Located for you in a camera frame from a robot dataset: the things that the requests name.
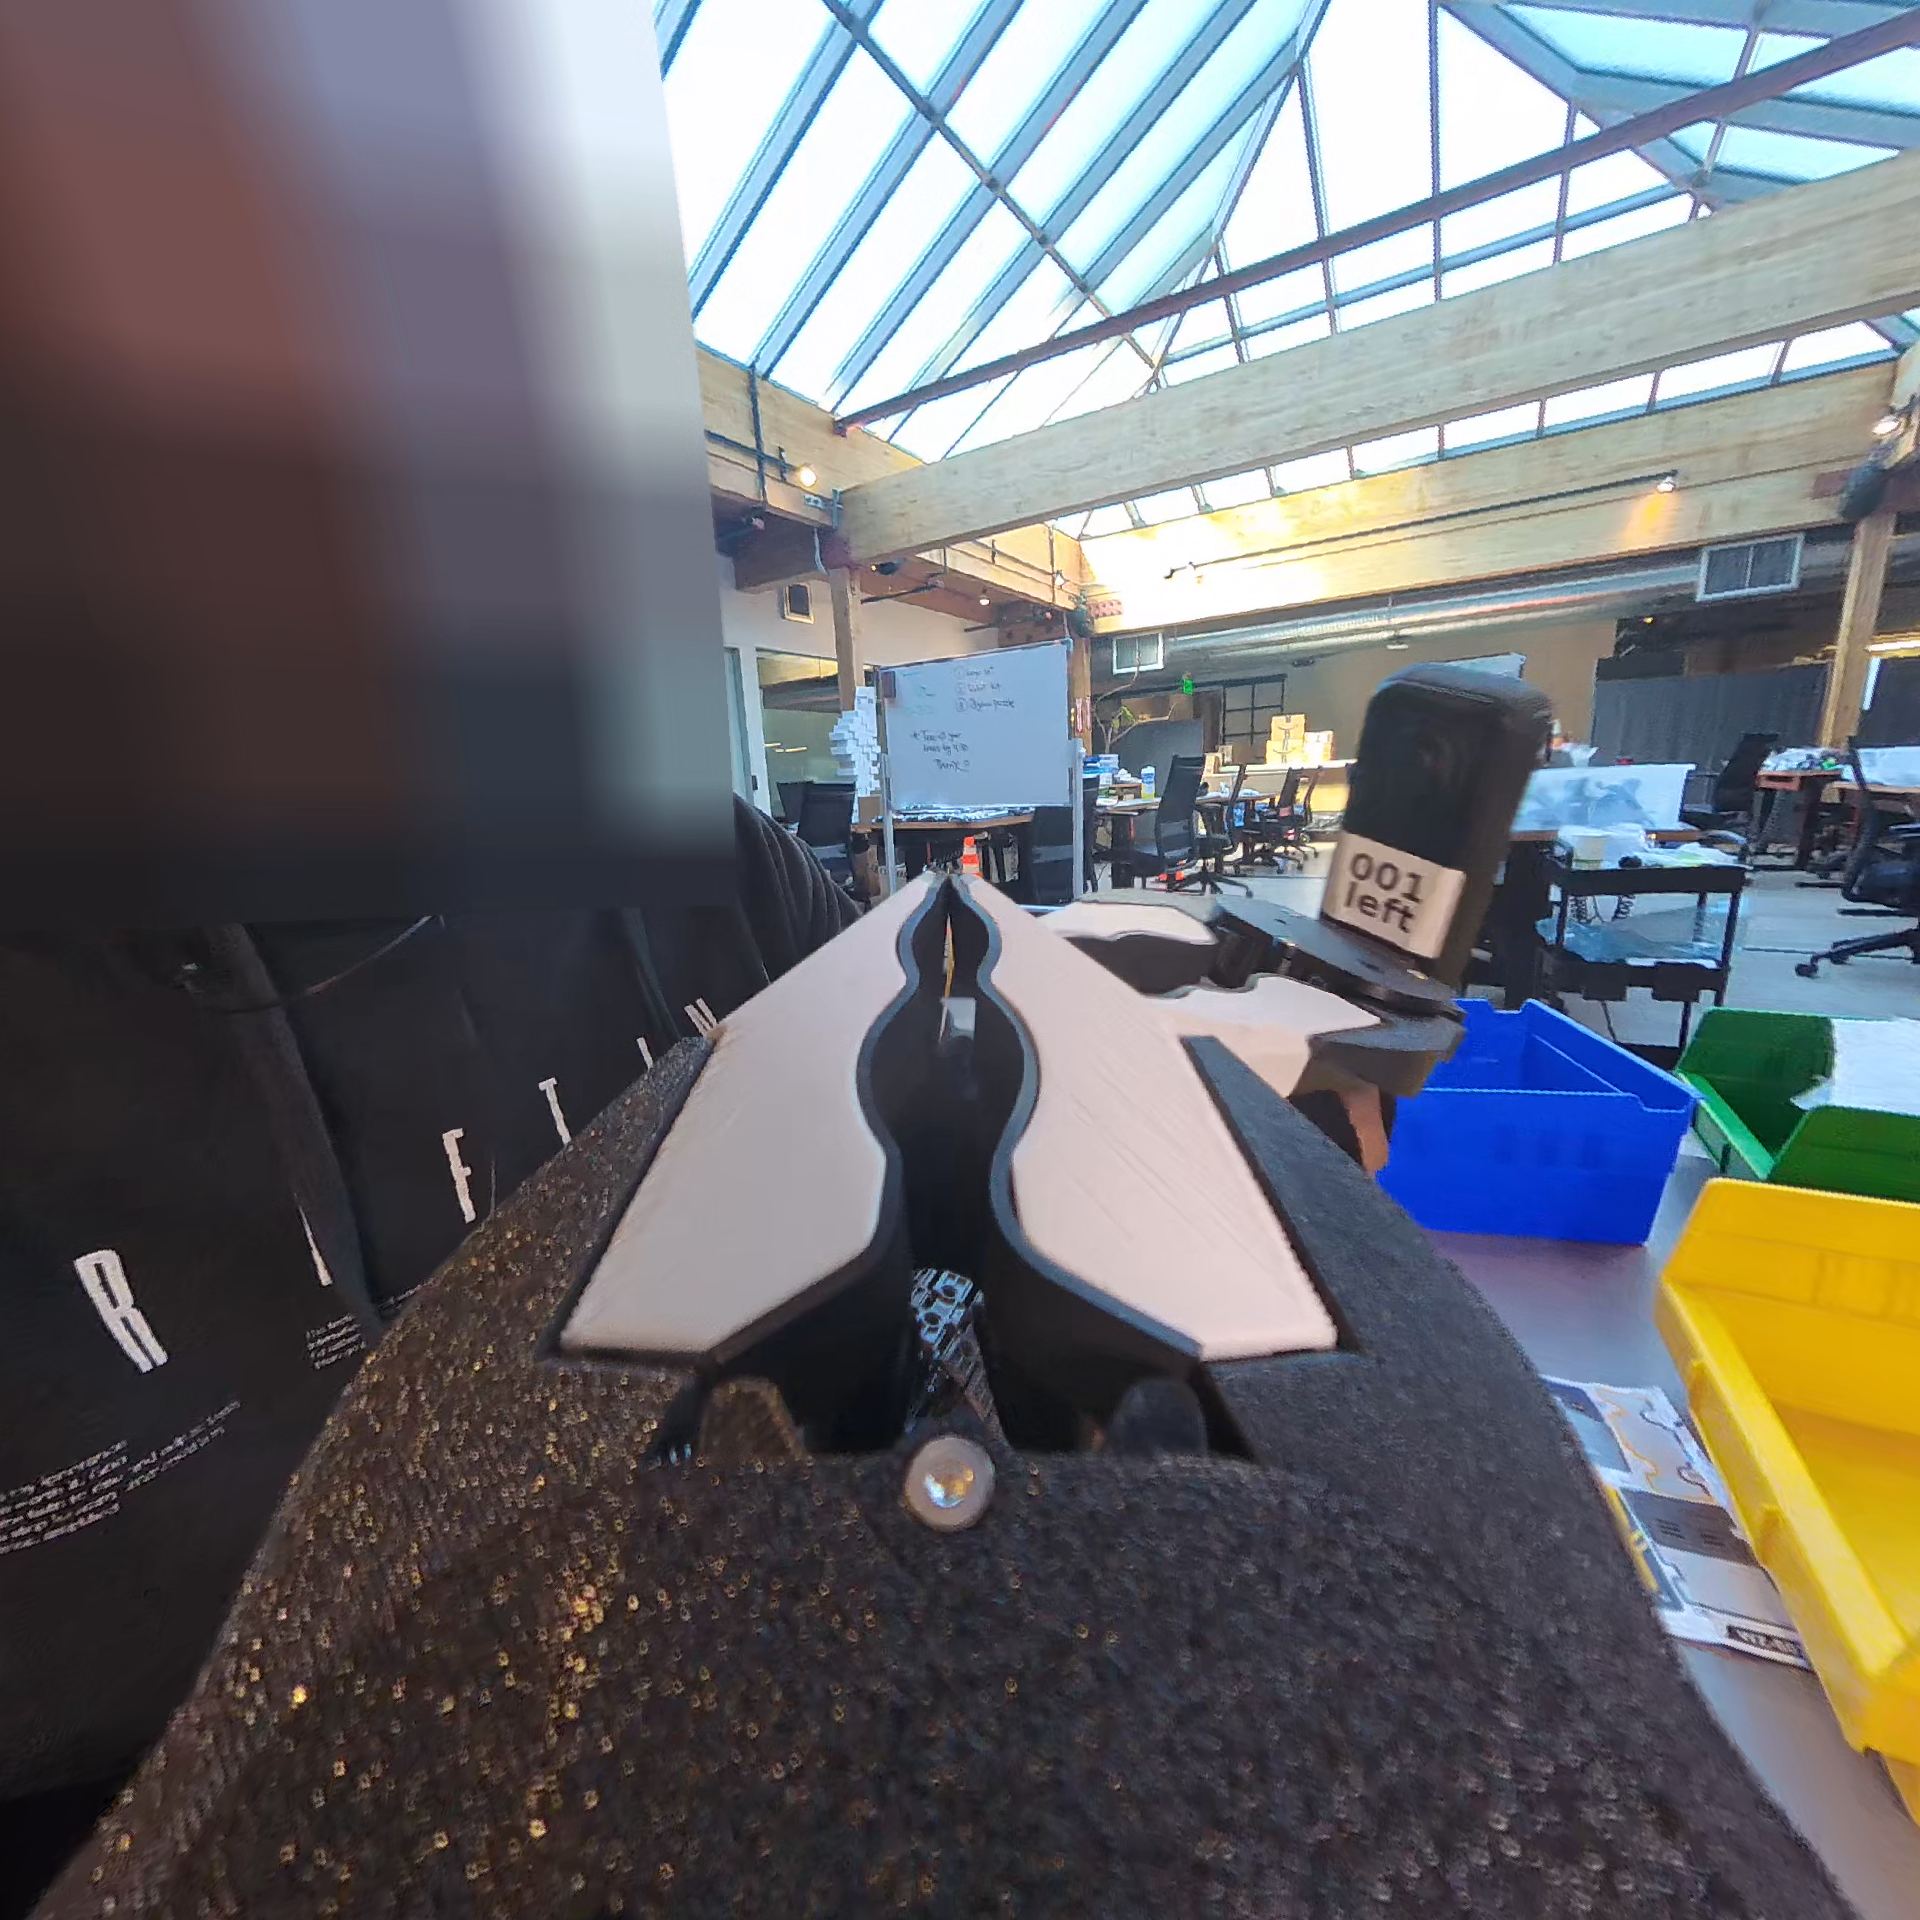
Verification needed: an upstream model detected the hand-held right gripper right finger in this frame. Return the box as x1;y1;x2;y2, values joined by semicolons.
964;877;1340;1362

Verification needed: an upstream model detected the white sticker sheet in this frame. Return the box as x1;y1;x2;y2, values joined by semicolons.
1611;1477;1812;1671

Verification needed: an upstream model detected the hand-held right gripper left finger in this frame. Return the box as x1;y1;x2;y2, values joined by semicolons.
561;877;947;1362

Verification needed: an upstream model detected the black utility cart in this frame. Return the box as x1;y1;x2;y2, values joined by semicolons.
1544;835;1753;1046

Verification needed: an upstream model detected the green plastic bin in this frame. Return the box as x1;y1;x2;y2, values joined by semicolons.
1676;1008;1920;1205

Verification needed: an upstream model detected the blue plastic bin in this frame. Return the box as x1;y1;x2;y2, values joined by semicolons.
1376;995;1702;1250

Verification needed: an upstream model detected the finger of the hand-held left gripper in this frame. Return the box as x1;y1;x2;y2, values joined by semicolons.
1046;899;1223;987
1176;978;1385;1046

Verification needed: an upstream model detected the yellow grey toy tracked vehicle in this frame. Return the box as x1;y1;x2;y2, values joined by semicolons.
904;1266;995;1430

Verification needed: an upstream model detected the clear bubble wrap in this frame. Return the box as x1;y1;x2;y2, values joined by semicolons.
1790;1018;1920;1115

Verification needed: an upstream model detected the yellow plastic bin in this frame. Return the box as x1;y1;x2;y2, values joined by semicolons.
1657;1177;1920;1817

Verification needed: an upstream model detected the black printed hoodie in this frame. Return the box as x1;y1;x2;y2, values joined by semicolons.
0;794;865;1800

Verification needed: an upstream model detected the rolling whiteboard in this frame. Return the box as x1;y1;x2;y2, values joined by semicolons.
873;642;1076;887

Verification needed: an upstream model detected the black office chair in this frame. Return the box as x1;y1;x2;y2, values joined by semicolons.
1792;735;1920;981
1119;753;1215;893

